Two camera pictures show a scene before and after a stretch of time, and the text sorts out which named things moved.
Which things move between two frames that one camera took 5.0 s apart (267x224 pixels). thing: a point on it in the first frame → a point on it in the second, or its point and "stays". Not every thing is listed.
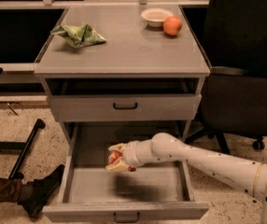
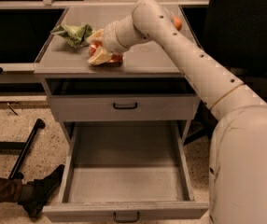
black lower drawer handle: (128, 220) stays
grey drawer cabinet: (130, 63) stays
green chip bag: (78, 35) stays
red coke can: (114, 156) → (117, 58)
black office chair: (242, 95) stays
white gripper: (130, 154) → (110, 38)
